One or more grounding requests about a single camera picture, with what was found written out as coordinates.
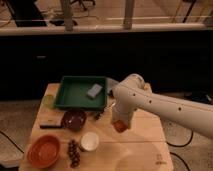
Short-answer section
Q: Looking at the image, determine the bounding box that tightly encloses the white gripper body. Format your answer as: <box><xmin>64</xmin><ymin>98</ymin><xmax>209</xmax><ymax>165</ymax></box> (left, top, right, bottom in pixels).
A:
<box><xmin>112</xmin><ymin>112</ymin><xmax>133</xmax><ymax>129</ymax></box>

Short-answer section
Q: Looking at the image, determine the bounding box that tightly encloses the red apple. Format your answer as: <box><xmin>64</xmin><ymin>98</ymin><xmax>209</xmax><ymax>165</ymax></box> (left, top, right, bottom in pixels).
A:
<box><xmin>113</xmin><ymin>120</ymin><xmax>127</xmax><ymax>133</ymax></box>

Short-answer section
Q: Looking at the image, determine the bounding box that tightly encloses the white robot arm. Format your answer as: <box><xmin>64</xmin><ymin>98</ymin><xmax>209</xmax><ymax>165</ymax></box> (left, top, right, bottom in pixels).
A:
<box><xmin>111</xmin><ymin>74</ymin><xmax>213</xmax><ymax>139</ymax></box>

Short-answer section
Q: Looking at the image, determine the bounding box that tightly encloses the white paper cup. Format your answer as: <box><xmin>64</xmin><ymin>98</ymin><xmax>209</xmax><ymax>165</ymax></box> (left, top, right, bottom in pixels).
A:
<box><xmin>80</xmin><ymin>132</ymin><xmax>99</xmax><ymax>152</ymax></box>

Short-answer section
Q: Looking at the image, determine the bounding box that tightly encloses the light green small cup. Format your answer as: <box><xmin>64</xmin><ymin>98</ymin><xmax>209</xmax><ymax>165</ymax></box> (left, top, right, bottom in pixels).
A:
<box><xmin>41</xmin><ymin>94</ymin><xmax>54</xmax><ymax>108</ymax></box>

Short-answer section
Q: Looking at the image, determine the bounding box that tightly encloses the small dark utensil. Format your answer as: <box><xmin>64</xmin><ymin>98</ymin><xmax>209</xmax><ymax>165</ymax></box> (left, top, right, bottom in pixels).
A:
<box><xmin>94</xmin><ymin>102</ymin><xmax>115</xmax><ymax>120</ymax></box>

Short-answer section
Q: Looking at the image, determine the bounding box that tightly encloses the grey cloth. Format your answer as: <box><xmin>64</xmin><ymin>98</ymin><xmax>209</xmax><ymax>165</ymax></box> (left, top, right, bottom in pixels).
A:
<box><xmin>107</xmin><ymin>78</ymin><xmax>118</xmax><ymax>95</ymax></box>

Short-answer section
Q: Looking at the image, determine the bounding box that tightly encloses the grey sponge block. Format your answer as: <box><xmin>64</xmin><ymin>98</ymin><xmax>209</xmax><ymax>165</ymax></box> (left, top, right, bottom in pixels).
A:
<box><xmin>86</xmin><ymin>84</ymin><xmax>102</xmax><ymax>99</ymax></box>

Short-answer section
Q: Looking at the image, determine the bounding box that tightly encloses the dark maroon bowl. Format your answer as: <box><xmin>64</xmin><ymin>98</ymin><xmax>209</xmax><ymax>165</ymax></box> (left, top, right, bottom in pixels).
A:
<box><xmin>61</xmin><ymin>109</ymin><xmax>87</xmax><ymax>132</ymax></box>

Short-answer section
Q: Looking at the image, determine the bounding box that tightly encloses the green plastic tray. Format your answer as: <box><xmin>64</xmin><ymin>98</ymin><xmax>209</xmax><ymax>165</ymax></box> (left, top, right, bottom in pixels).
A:
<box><xmin>54</xmin><ymin>76</ymin><xmax>107</xmax><ymax>111</ymax></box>

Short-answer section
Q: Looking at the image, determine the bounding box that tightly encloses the dark grape bunch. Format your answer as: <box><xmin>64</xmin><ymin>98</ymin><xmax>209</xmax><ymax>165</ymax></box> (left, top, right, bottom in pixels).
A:
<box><xmin>67</xmin><ymin>139</ymin><xmax>80</xmax><ymax>168</ymax></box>

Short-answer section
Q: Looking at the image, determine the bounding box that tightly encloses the orange plastic bowl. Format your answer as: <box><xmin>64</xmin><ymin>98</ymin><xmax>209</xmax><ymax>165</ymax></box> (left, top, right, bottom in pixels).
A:
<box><xmin>27</xmin><ymin>135</ymin><xmax>60</xmax><ymax>169</ymax></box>

